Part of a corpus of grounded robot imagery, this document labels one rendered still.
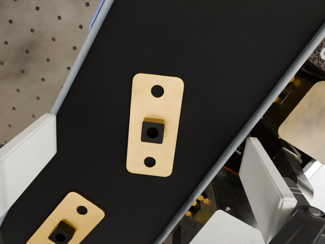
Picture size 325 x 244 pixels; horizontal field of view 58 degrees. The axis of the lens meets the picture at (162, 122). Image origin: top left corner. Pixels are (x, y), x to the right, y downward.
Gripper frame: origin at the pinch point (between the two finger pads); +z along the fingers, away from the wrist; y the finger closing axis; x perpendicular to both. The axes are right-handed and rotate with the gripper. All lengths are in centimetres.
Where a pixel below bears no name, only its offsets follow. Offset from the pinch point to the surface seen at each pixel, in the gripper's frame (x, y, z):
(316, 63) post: 5.7, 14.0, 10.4
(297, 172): -7.2, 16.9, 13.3
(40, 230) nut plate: -11.4, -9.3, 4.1
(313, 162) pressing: -8.8, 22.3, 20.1
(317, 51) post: 6.8, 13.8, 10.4
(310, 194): -7.8, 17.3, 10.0
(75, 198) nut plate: -7.4, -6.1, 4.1
